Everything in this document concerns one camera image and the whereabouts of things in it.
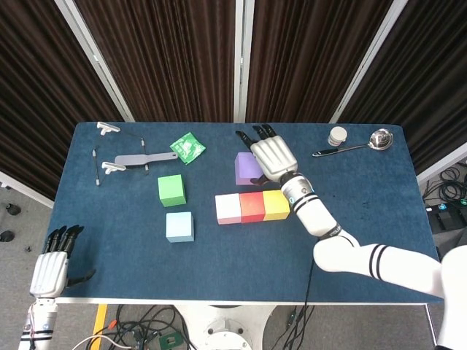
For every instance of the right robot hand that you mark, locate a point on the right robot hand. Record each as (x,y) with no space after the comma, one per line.
(273,156)

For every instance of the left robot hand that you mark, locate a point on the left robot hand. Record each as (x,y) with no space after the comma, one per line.
(49,273)

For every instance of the purple cube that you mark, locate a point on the purple cube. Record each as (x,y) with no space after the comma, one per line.
(244,167)

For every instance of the yellow cube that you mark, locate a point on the yellow cube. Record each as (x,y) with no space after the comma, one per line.
(275,204)

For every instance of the red cube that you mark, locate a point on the red cube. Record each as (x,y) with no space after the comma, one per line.
(251,206)

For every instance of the green cube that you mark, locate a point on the green cube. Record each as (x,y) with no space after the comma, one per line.
(170,189)

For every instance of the light blue cube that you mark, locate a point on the light blue cube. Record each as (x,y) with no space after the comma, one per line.
(178,226)

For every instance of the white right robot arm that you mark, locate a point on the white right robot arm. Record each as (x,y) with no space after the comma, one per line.
(346,255)

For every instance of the pink cube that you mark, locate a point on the pink cube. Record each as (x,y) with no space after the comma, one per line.
(228,208)

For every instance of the black chair caster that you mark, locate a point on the black chair caster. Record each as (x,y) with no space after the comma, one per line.
(6,237)
(12,209)

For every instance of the white medicine jar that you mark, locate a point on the white medicine jar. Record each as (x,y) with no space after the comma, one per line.
(336,135)

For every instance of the yellow floor tape strip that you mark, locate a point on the yellow floor tape strip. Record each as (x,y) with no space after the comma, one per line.
(100,322)

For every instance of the small orange object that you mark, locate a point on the small orange object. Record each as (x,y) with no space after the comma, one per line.
(112,323)

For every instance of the green sachet packet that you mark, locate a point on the green sachet packet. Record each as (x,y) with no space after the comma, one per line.
(187,147)

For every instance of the brown folding screen panel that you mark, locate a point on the brown folding screen panel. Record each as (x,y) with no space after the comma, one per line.
(310,54)
(430,91)
(36,91)
(164,54)

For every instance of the blue velvet table cloth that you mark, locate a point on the blue velvet table cloth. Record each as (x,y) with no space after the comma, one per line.
(219,262)

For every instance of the green circuit board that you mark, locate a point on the green circuit board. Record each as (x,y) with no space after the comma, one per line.
(169,342)

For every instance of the black power strip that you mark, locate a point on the black power strip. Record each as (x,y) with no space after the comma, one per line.
(439,217)

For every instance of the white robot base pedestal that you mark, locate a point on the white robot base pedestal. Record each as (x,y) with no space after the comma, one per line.
(222,328)

